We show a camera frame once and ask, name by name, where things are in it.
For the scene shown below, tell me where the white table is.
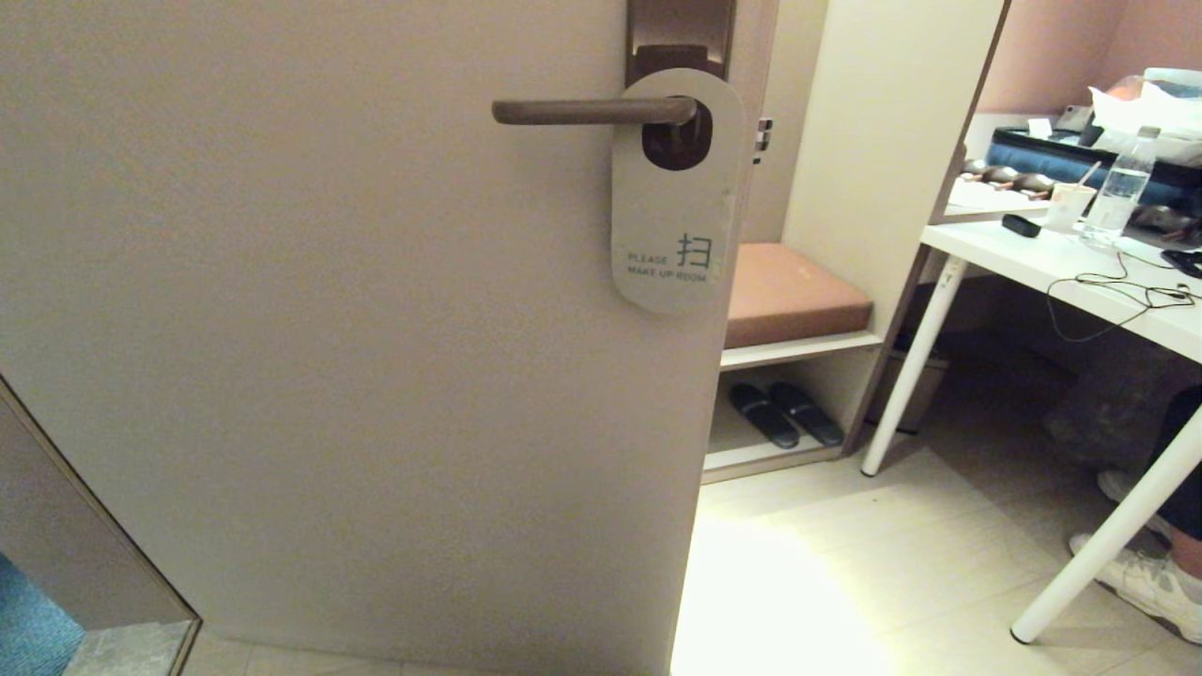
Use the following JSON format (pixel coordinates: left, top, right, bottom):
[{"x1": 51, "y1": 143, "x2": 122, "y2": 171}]
[{"x1": 859, "y1": 202, "x2": 1202, "y2": 646}]

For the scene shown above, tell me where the blue suitcase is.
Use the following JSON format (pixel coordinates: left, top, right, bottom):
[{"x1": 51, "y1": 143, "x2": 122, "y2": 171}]
[{"x1": 986, "y1": 127, "x2": 1202, "y2": 212}]

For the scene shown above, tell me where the white paper cup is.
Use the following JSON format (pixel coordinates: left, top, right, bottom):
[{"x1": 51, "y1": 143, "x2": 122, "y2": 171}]
[{"x1": 1044, "y1": 181, "x2": 1098, "y2": 234}]

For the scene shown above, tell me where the grey waste bin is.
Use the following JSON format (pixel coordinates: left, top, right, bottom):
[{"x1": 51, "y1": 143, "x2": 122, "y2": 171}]
[{"x1": 864, "y1": 349, "x2": 949, "y2": 435}]

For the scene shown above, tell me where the white sneaker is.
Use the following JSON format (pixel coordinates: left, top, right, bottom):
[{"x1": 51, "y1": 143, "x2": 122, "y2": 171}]
[
  {"x1": 1069, "y1": 532, "x2": 1202, "y2": 646},
  {"x1": 1097, "y1": 469, "x2": 1175, "y2": 541}
]

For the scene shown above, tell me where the leg in dark trousers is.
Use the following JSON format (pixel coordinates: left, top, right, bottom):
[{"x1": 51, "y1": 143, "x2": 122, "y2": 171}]
[{"x1": 1150, "y1": 385, "x2": 1202, "y2": 578}]

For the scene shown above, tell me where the clear plastic water bottle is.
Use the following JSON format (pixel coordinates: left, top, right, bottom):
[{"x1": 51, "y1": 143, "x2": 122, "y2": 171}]
[{"x1": 1080, "y1": 125, "x2": 1162, "y2": 250}]

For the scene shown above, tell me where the bronze door lock plate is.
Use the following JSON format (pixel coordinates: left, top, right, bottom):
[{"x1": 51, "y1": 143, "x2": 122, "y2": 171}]
[{"x1": 625, "y1": 0, "x2": 737, "y2": 172}]

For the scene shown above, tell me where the white shelf cabinet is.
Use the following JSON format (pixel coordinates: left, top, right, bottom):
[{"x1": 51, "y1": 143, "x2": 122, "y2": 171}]
[{"x1": 700, "y1": 0, "x2": 1010, "y2": 484}]

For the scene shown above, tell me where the white plastic bag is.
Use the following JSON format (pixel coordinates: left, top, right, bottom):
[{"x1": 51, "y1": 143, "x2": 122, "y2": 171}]
[{"x1": 1089, "y1": 68, "x2": 1202, "y2": 168}]

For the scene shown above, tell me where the beige wooden door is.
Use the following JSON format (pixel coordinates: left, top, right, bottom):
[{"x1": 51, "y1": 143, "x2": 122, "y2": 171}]
[{"x1": 0, "y1": 0, "x2": 782, "y2": 676}]

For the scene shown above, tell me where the thin black earphone cable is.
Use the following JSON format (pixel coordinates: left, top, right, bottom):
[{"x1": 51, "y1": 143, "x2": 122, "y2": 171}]
[{"x1": 1045, "y1": 246, "x2": 1202, "y2": 345}]

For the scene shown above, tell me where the bronze door handle lever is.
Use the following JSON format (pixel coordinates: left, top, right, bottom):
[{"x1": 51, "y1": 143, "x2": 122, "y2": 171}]
[{"x1": 491, "y1": 96, "x2": 701, "y2": 128}]

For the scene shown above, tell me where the white door hanger sign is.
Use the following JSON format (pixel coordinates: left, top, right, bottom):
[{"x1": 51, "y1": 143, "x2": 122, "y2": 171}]
[{"x1": 610, "y1": 68, "x2": 747, "y2": 315}]

